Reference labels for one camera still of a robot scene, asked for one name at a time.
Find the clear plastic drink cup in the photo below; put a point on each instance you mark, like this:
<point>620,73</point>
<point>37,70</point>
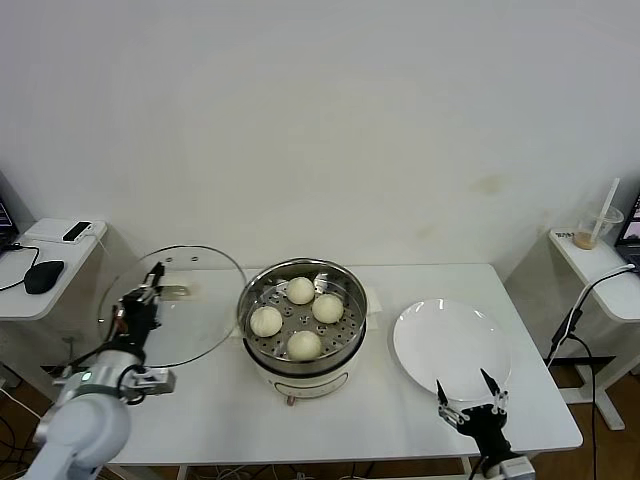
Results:
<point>587,239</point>

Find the white steamed baozi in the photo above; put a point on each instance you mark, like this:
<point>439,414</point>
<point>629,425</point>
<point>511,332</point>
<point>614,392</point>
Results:
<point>266,321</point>
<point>300,291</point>
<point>304,346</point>
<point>327,308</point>

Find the cream electric cooking pot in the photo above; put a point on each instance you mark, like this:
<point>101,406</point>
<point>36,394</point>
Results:
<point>310,385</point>

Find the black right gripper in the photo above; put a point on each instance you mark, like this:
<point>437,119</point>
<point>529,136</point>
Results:
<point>482,425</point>

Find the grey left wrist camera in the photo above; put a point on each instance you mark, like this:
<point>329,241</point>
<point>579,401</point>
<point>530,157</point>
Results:
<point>152,382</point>

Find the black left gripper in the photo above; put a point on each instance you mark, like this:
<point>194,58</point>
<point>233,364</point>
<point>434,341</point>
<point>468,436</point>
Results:
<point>137,320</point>

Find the stainless steel steamer basket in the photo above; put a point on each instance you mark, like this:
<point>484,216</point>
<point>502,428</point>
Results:
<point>350,300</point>

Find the white phone with black screen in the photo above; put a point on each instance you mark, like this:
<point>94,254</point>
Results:
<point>77,232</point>

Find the black computer mouse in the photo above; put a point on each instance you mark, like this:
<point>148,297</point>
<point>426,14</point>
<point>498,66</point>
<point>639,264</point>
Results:
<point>44,276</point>

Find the dark laptop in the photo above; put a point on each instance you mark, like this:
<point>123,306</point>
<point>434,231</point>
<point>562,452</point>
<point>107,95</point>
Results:
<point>6,220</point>
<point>632,220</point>

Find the white round plate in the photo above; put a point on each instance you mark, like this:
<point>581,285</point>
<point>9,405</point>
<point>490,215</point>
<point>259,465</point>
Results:
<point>450,345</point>

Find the flat white box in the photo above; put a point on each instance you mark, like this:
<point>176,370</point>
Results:
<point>42,231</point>

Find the black floor bar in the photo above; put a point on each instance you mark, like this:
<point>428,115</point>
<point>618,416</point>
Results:
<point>585,360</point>

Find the white side table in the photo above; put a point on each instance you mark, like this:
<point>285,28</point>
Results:
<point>590,260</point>
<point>20,305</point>

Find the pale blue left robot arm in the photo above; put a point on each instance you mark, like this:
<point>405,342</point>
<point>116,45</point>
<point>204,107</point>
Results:
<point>85,430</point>

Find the white drinking straw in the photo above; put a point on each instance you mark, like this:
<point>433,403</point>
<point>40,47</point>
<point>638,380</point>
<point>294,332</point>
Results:
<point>609,200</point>

